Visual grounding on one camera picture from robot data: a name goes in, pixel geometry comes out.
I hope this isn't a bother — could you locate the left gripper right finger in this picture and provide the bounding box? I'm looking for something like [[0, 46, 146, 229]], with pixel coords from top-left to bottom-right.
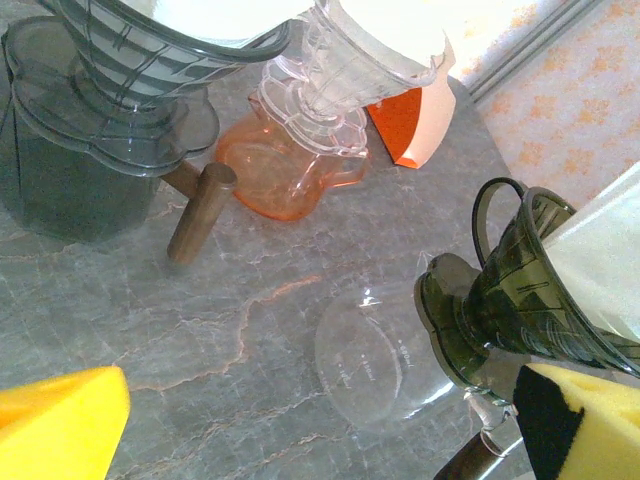
[[511, 362, 640, 480]]

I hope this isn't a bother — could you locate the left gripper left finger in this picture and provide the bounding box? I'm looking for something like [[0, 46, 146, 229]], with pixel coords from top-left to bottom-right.
[[0, 364, 133, 480]]

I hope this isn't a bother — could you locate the clear glass beaker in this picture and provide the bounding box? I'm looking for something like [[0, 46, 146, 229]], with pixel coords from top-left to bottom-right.
[[0, 0, 294, 180]]

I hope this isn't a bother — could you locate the clear plastic dripper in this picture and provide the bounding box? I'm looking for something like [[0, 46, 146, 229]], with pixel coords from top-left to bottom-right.
[[257, 0, 454, 161]]

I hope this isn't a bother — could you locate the white orange coffee bag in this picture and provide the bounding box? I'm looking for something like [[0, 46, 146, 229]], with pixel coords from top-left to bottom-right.
[[366, 74, 458, 172]]

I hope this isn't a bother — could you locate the dark green glass jar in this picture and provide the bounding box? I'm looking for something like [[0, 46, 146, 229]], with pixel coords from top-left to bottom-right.
[[413, 178, 640, 407]]

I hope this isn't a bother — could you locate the aluminium corner post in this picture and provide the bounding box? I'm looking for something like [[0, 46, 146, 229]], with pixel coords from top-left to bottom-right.
[[467, 0, 604, 104]]

